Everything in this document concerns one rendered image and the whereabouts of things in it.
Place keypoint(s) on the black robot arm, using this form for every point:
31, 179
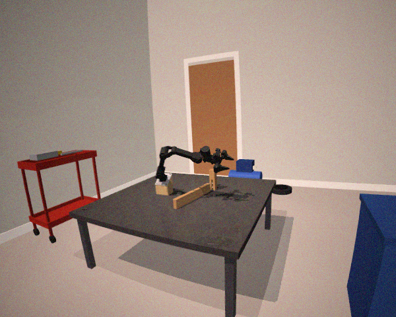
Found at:
197, 157

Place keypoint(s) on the wooden post with slot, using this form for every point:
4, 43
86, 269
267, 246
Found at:
212, 179

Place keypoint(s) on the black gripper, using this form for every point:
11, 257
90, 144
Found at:
218, 167

